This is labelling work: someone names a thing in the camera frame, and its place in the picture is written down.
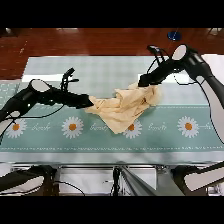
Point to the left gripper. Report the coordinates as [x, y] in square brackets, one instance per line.
[81, 100]

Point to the cream T-shirt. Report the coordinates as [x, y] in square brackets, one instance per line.
[125, 106]

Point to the silver frame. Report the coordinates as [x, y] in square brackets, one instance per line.
[133, 180]

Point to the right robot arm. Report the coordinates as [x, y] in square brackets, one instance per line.
[196, 65]

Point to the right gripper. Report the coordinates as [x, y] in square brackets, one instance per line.
[150, 79]

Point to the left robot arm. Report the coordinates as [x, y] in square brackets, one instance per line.
[23, 97]

